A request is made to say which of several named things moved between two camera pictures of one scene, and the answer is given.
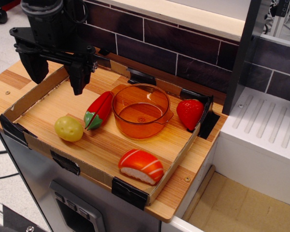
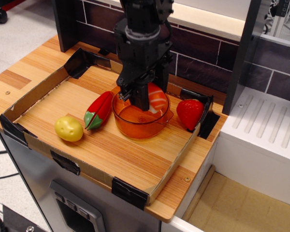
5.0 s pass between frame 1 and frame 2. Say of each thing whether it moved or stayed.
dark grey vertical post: stayed
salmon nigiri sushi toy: moved
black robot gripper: moved
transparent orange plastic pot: stayed
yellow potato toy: stayed
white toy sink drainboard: stayed
